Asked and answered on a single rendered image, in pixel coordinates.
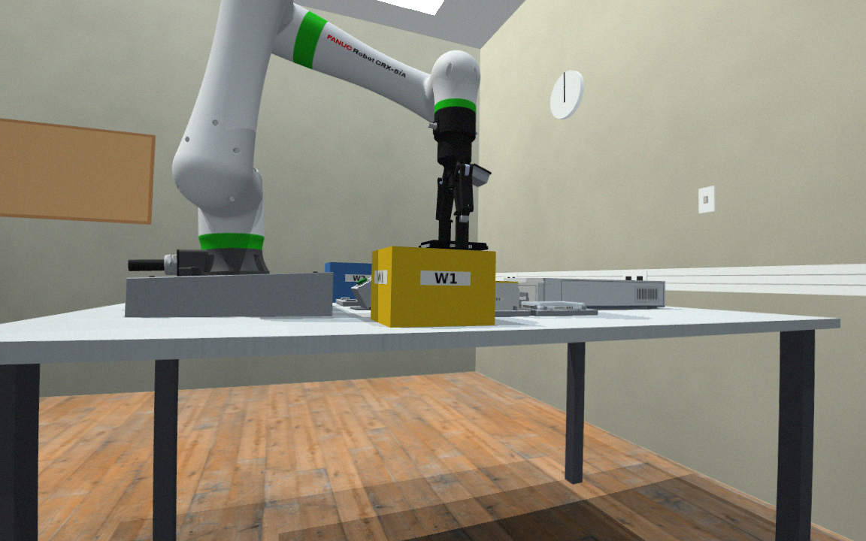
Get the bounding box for yellow waste bin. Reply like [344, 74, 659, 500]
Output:
[371, 246, 496, 328]

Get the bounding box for yellow rack with grid of holes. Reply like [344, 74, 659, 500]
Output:
[495, 281, 519, 310]

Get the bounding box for blue bin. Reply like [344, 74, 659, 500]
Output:
[325, 262, 372, 303]

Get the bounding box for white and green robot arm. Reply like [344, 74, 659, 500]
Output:
[128, 0, 480, 277]

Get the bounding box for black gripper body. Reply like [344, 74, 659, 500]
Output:
[438, 134, 472, 183]

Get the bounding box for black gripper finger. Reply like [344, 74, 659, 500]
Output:
[436, 172, 454, 241]
[447, 164, 474, 249]

